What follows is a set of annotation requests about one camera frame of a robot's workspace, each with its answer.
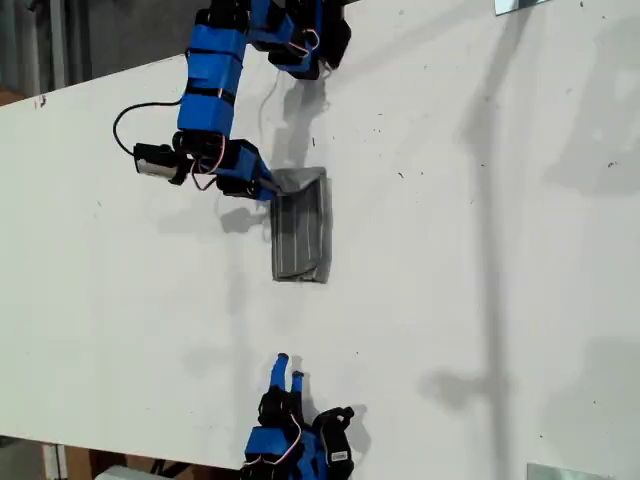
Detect grey striped towel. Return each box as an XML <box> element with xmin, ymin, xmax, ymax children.
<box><xmin>269</xmin><ymin>167</ymin><xmax>335</xmax><ymax>285</ymax></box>

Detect white plastic container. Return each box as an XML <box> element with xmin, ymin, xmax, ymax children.
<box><xmin>93</xmin><ymin>464</ymin><xmax>156</xmax><ymax>480</ymax></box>

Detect white table leg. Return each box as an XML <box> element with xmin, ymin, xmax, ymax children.
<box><xmin>42</xmin><ymin>442</ymin><xmax>69</xmax><ymax>480</ymax></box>

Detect gripper camera stalk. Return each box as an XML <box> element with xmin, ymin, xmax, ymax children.
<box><xmin>167</xmin><ymin>154</ymin><xmax>194</xmax><ymax>186</ymax></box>
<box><xmin>313</xmin><ymin>407</ymin><xmax>356</xmax><ymax>432</ymax></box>

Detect gripper camera cable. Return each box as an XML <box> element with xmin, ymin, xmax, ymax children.
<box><xmin>113</xmin><ymin>99</ymin><xmax>184</xmax><ymax>154</ymax></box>

